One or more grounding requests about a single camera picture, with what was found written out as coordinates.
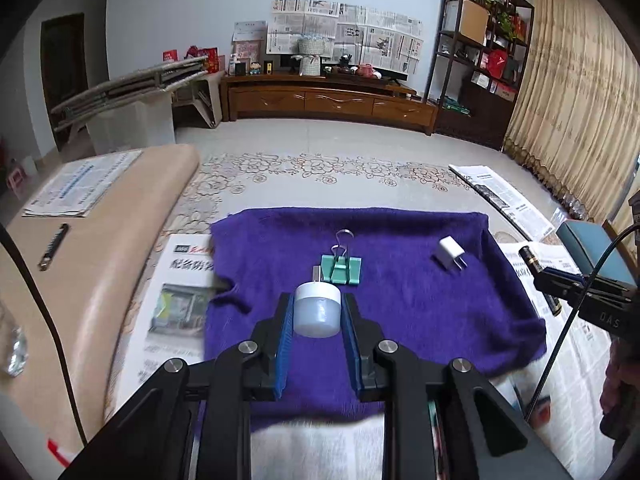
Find black pen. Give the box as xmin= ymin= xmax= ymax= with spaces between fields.
xmin=39 ymin=223 xmax=70 ymax=271

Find green binder clip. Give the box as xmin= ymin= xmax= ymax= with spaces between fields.
xmin=313 ymin=230 xmax=363 ymax=288

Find black gold cosmetic tube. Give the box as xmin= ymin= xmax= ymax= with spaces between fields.
xmin=517 ymin=245 xmax=563 ymax=317

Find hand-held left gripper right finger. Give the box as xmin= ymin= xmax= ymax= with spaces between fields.
xmin=340 ymin=295 xmax=576 ymax=480

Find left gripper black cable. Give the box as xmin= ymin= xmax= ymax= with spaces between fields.
xmin=0 ymin=220 xmax=90 ymax=447

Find white charger plug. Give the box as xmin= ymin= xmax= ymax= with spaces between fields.
xmin=433 ymin=236 xmax=469 ymax=273

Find tea set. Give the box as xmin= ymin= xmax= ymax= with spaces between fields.
xmin=324 ymin=56 xmax=387 ymax=81

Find teal chair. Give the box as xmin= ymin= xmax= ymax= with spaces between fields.
xmin=555 ymin=219 xmax=637 ymax=282

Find white cosmetic jar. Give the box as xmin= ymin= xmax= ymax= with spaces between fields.
xmin=293 ymin=281 xmax=343 ymax=338

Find dark wooden display shelf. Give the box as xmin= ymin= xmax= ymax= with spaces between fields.
xmin=428 ymin=0 xmax=535 ymax=151

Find pink plastic stool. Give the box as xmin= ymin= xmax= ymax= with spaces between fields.
xmin=8 ymin=161 xmax=29 ymax=197

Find red gift boxes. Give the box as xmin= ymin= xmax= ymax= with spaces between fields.
xmin=162 ymin=46 xmax=221 ymax=74

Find clear drinking glass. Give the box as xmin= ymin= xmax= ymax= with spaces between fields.
xmin=0 ymin=304 xmax=29 ymax=379

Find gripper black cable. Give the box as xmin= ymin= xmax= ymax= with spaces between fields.
xmin=522 ymin=224 xmax=640 ymax=421
xmin=0 ymin=220 xmax=90 ymax=447

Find large newspaper sheet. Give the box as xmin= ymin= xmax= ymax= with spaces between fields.
xmin=114 ymin=232 xmax=396 ymax=480

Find folded grey folding table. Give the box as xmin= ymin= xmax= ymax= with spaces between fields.
xmin=50 ymin=56 xmax=211 ymax=134

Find dark wooden door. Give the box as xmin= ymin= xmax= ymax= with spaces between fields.
xmin=39 ymin=12 xmax=90 ymax=117

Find floral table cover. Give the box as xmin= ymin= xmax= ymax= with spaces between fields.
xmin=159 ymin=152 xmax=506 ymax=261

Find newspaper sheet with big headline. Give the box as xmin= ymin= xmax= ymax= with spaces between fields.
xmin=492 ymin=239 xmax=621 ymax=466

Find red bag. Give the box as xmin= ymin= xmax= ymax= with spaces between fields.
xmin=487 ymin=49 xmax=509 ymax=81

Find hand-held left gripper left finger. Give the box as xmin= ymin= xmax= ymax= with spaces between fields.
xmin=57 ymin=291 xmax=297 ymax=480

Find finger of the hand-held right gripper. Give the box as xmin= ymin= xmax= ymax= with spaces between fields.
xmin=532 ymin=268 xmax=634 ymax=312

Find folded newspaper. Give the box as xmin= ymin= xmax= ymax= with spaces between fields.
xmin=448 ymin=164 xmax=557 ymax=242

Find beige patterned curtain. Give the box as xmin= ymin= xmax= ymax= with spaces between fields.
xmin=502 ymin=0 xmax=640 ymax=227

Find newspaper with blue print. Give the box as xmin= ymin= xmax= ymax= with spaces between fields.
xmin=22 ymin=149 xmax=144 ymax=219

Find person's right hand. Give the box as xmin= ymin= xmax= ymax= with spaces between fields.
xmin=599 ymin=344 xmax=640 ymax=442

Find wooden television cabinet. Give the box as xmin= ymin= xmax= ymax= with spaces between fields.
xmin=220 ymin=72 xmax=439 ymax=136

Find newspaper sheets on wall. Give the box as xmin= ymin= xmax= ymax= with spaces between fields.
xmin=266 ymin=0 xmax=425 ymax=77

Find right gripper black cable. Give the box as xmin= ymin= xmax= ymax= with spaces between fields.
xmin=522 ymin=224 xmax=640 ymax=421

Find framed white certificate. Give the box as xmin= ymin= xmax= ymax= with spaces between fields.
xmin=232 ymin=20 xmax=268 ymax=74

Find white wrapped bouquet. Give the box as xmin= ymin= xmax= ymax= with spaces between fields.
xmin=291 ymin=34 xmax=331 ymax=77

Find cardboard box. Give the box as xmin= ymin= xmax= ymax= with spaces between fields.
xmin=458 ymin=0 xmax=490 ymax=46

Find purple towel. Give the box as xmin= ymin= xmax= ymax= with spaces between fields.
xmin=202 ymin=206 xmax=547 ymax=433

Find beige leather bench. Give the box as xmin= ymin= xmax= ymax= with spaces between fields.
xmin=0 ymin=143 xmax=201 ymax=457

